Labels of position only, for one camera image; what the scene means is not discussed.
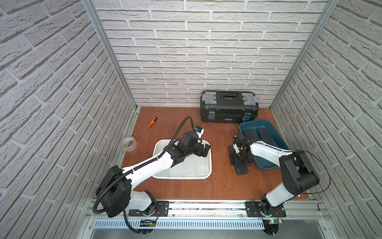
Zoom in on long black pencil case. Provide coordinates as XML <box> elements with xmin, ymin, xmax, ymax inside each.
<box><xmin>242</xmin><ymin>128</ymin><xmax>258</xmax><ymax>140</ymax></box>

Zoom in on white plastic storage box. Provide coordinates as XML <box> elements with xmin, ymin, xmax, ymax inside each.
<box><xmin>153</xmin><ymin>148</ymin><xmax>212</xmax><ymax>180</ymax></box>

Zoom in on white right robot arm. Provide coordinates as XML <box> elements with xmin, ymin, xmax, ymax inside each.
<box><xmin>228</xmin><ymin>133</ymin><xmax>320</xmax><ymax>210</ymax></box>

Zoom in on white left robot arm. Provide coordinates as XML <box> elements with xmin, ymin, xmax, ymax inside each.
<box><xmin>92</xmin><ymin>126</ymin><xmax>209</xmax><ymax>218</ymax></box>

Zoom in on teal plastic storage tray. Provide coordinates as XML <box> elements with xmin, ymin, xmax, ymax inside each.
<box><xmin>239</xmin><ymin>119</ymin><xmax>292</xmax><ymax>171</ymax></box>

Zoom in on black plastic toolbox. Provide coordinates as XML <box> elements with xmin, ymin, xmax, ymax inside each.
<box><xmin>200</xmin><ymin>90</ymin><xmax>259</xmax><ymax>123</ymax></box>

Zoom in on clear tape roll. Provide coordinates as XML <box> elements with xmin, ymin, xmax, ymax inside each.
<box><xmin>121</xmin><ymin>136</ymin><xmax>138</xmax><ymax>152</ymax></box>

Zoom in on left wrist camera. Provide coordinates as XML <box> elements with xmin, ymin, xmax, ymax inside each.
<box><xmin>195</xmin><ymin>125</ymin><xmax>204</xmax><ymax>138</ymax></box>

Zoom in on orange handled screwdriver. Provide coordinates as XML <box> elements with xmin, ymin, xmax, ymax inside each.
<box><xmin>139</xmin><ymin>117</ymin><xmax>158</xmax><ymax>137</ymax></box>

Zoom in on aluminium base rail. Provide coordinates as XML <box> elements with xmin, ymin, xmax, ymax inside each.
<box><xmin>86</xmin><ymin>199</ymin><xmax>329</xmax><ymax>231</ymax></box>

